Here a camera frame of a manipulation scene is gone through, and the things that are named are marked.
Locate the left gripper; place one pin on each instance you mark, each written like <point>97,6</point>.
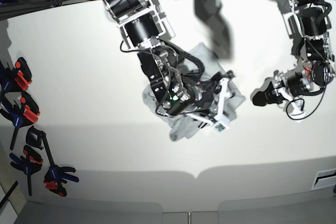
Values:
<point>283,88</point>

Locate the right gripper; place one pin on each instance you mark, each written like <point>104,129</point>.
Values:
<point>187,98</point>

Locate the grey T-shirt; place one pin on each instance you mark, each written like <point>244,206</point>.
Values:
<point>184,126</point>

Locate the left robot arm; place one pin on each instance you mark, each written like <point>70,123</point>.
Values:
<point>314,50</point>

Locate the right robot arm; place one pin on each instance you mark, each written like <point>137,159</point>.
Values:
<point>175,75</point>

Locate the white vent plate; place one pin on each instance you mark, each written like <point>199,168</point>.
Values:
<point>324,179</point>

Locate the long black bar clamp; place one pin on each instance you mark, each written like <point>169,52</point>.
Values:
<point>56,176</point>

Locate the blue bar clamp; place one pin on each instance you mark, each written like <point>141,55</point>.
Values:
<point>23,115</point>
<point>16,79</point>
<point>29,164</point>

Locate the top blue bar clamp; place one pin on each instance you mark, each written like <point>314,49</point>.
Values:
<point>16,79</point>

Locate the black strip on floor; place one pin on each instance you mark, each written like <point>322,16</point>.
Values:
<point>8,194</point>

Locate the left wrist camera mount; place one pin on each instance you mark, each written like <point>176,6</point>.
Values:
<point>295,108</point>

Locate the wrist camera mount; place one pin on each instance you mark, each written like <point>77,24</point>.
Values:
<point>295,108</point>
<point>220,111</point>

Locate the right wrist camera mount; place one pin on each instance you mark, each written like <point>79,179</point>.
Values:
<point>220,111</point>

